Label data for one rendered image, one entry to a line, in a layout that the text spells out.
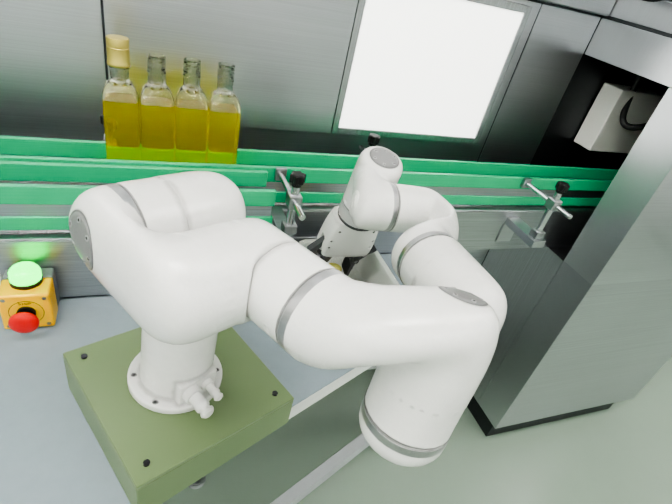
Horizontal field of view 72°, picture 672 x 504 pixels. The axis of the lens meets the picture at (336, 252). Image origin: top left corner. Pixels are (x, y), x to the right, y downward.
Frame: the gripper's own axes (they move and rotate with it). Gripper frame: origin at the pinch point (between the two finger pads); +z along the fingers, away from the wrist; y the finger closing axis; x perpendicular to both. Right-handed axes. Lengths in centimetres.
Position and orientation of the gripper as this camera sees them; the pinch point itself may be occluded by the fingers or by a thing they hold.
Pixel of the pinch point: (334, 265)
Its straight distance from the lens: 94.5
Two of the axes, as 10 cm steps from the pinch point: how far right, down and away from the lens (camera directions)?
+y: -9.3, 0.2, -3.6
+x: 2.3, 7.8, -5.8
